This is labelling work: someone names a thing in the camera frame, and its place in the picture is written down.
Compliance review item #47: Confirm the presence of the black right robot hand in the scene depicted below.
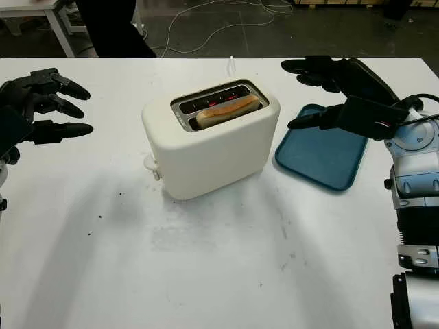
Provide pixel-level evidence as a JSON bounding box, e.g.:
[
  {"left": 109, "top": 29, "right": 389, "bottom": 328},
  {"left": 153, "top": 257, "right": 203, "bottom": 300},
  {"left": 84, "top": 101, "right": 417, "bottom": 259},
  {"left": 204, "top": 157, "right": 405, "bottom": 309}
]
[{"left": 280, "top": 56, "right": 401, "bottom": 131}]

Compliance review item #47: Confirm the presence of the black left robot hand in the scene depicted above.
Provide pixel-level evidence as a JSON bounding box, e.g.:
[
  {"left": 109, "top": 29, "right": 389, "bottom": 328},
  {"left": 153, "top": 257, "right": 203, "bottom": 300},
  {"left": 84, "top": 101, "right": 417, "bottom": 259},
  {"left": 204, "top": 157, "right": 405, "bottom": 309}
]
[{"left": 0, "top": 67, "right": 94, "bottom": 145}]

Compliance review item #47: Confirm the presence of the person in black trousers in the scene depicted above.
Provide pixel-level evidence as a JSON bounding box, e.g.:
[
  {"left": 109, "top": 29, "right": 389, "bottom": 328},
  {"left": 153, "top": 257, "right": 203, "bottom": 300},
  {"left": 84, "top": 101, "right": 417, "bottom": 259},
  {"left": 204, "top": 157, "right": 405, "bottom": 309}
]
[{"left": 75, "top": 0, "right": 158, "bottom": 58}]

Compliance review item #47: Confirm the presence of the slice of toast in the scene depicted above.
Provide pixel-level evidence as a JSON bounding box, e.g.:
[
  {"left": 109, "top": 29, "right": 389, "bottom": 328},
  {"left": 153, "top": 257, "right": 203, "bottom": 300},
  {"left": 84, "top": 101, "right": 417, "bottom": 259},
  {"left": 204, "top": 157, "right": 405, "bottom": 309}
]
[{"left": 195, "top": 95, "right": 260, "bottom": 130}]

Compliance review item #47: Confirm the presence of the cream white toaster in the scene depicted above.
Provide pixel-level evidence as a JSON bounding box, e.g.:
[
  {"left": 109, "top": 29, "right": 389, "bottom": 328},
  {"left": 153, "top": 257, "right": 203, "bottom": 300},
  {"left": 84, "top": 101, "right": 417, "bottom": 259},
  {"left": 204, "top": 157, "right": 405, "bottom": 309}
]
[{"left": 141, "top": 77, "right": 281, "bottom": 202}]

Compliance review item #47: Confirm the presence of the white metal desk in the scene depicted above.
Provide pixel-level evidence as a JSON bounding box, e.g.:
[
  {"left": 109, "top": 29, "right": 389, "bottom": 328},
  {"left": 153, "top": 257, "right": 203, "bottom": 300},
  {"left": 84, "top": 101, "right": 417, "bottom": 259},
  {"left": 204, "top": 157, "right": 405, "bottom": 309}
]
[{"left": 0, "top": 0, "right": 82, "bottom": 58}]

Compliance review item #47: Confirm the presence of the teal plastic tray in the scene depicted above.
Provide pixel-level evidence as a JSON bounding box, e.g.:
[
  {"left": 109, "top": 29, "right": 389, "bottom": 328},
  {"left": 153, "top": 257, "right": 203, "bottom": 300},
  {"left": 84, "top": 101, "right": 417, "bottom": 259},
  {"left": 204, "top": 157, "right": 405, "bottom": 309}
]
[{"left": 274, "top": 103, "right": 370, "bottom": 195}]

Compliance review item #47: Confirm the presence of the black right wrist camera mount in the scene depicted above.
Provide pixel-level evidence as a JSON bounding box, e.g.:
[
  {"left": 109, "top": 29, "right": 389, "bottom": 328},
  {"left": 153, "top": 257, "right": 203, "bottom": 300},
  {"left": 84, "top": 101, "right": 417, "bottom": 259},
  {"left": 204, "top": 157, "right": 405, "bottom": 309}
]
[{"left": 334, "top": 95, "right": 406, "bottom": 142}]

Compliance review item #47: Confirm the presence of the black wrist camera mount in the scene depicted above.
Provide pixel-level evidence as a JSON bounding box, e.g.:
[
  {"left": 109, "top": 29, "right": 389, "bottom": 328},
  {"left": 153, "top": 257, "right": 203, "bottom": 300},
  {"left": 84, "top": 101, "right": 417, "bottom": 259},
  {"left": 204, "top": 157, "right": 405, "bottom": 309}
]
[
  {"left": 334, "top": 95, "right": 406, "bottom": 142},
  {"left": 0, "top": 105, "right": 35, "bottom": 156}
]

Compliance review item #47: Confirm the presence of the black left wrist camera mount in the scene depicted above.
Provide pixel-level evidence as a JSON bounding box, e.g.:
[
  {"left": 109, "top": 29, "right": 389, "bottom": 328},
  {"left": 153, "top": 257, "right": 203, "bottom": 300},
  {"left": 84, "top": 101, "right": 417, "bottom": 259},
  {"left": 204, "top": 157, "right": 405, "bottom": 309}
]
[{"left": 0, "top": 105, "right": 35, "bottom": 156}]

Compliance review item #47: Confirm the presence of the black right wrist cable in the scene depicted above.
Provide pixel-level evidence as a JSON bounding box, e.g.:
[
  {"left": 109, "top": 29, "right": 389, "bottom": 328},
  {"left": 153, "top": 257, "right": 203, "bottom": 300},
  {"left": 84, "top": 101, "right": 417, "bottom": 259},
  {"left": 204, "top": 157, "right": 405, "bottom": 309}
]
[{"left": 390, "top": 93, "right": 439, "bottom": 125}]

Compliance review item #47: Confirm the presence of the white toaster power cord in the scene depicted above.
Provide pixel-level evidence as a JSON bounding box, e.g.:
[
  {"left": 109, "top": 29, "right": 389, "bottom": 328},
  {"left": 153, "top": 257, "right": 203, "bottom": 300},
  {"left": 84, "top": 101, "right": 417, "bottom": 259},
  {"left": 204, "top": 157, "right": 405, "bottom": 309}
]
[{"left": 225, "top": 54, "right": 238, "bottom": 79}]

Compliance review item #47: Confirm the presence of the long white floor cable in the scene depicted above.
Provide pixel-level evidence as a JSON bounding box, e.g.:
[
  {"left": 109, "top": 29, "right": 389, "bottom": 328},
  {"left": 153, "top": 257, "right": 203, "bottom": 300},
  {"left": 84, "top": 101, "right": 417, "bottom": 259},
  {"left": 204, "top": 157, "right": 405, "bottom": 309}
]
[{"left": 150, "top": 0, "right": 296, "bottom": 56}]

